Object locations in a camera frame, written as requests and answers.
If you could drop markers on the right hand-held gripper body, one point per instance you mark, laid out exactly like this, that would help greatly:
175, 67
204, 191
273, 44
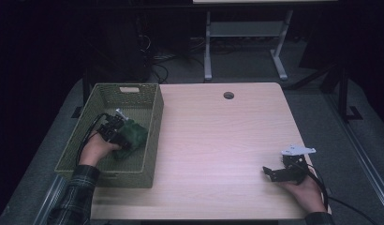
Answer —
293, 172

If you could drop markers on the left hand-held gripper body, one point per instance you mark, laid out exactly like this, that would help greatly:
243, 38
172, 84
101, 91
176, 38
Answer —
110, 129

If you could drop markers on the green fleece pet garment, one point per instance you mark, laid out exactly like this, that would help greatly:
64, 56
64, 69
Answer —
135, 134

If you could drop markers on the green woven basket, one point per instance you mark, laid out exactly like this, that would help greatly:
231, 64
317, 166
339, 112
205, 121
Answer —
140, 103

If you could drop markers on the person's left hand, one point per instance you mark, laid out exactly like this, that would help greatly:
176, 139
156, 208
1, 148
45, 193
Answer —
95, 150

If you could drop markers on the person's right hand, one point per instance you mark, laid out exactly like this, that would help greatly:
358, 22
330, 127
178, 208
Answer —
308, 193

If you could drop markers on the dark cabinet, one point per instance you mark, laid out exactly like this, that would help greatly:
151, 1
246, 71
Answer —
118, 50

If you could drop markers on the black tripod stand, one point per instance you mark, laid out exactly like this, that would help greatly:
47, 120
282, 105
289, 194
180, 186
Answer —
343, 87

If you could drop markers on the grey metal stand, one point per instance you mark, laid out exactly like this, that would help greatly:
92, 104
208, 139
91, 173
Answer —
243, 29

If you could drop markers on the metal floor rail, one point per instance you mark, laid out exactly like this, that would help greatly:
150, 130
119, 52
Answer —
361, 150
43, 206

